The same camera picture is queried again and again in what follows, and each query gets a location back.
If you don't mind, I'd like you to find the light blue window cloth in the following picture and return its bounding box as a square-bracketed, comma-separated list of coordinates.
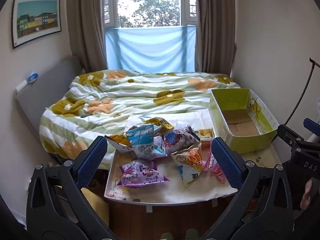
[105, 26, 197, 73]

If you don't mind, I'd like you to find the red blue snack packet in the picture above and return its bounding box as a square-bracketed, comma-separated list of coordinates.
[162, 126, 202, 154]

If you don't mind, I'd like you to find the person's right hand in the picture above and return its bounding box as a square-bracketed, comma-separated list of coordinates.
[300, 179, 313, 210]

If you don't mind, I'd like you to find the yellow envelope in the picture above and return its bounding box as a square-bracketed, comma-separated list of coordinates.
[81, 187, 110, 230]

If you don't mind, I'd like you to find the grey gold snack bag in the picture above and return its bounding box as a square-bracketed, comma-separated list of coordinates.
[144, 117, 175, 132]

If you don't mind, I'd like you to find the blue white snack bag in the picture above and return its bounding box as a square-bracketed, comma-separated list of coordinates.
[125, 124, 167, 159]

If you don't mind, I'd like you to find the brown curtain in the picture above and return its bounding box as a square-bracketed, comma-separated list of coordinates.
[195, 0, 237, 77]
[66, 0, 108, 74]

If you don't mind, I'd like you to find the floral striped blanket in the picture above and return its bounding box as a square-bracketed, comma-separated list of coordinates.
[39, 70, 242, 163]

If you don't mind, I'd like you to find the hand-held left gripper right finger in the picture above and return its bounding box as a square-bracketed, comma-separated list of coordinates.
[207, 137, 294, 240]

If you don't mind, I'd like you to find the grey bed headboard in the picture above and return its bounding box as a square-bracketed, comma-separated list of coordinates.
[15, 56, 82, 160]

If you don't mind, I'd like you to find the pink snack bag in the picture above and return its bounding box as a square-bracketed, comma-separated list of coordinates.
[204, 152, 228, 184]

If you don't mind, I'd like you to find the brown yellow chip bag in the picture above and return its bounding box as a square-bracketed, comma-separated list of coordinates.
[104, 134, 134, 153]

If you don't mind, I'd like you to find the black cable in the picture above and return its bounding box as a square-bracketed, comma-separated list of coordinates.
[285, 57, 320, 127]

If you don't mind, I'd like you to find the orange cake packet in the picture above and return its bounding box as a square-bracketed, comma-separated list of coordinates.
[194, 128, 215, 148]

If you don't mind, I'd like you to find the orange sticks snack bag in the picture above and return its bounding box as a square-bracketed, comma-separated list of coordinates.
[171, 146, 208, 188]

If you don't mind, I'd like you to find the white tray table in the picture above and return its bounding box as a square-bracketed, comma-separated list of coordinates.
[106, 110, 282, 203]

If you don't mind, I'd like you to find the blue white clip light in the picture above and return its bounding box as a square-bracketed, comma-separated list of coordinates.
[15, 72, 38, 93]

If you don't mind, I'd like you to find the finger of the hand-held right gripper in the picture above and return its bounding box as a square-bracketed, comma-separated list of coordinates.
[277, 124, 305, 153]
[303, 118, 320, 137]

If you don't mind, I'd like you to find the window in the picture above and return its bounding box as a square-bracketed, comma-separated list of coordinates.
[104, 0, 198, 29]

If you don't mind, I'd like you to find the purple snack bag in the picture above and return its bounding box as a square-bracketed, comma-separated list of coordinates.
[117, 160, 170, 188]

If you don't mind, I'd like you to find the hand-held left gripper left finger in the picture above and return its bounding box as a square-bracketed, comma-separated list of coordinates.
[26, 136, 110, 240]

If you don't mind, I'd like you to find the framed houses picture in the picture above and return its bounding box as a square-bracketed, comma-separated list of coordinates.
[11, 0, 62, 50]

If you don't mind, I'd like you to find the yellow-green cardboard box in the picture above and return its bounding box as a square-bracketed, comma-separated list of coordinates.
[209, 88, 278, 155]

